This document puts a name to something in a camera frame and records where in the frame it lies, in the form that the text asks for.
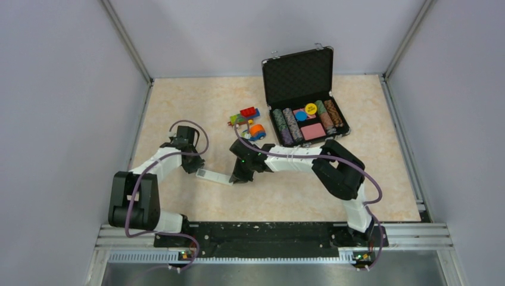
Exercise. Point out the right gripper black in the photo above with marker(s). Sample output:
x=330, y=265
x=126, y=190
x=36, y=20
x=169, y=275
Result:
x=238, y=177

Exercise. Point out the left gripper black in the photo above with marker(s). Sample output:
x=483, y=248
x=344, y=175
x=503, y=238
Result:
x=192, y=168

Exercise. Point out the white remote control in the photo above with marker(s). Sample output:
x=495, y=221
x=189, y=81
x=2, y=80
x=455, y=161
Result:
x=214, y=176

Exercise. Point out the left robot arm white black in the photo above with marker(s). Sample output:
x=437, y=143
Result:
x=135, y=198

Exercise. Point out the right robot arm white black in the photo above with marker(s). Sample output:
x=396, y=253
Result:
x=339, y=171

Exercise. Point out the orange blue toy car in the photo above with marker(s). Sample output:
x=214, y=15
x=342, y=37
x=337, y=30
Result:
x=257, y=131

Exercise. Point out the red blue brick truck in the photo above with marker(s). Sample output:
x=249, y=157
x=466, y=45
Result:
x=244, y=116

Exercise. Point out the green purple chip stack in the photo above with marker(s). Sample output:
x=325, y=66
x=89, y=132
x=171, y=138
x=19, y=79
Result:
x=282, y=127

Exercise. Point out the blue purple chip stack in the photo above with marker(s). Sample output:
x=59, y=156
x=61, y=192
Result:
x=292, y=125

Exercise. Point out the blue poker chip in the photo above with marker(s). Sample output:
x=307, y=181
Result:
x=301, y=116

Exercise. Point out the pink card deck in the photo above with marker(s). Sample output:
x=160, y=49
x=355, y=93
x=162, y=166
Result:
x=313, y=131

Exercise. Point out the yellow dealer button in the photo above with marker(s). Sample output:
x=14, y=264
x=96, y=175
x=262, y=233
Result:
x=310, y=109

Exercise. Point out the black poker chip case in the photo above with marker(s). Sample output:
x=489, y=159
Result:
x=294, y=80

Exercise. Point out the brown orange chip stack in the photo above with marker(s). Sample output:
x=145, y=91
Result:
x=334, y=115

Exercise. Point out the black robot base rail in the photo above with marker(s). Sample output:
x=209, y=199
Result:
x=275, y=239

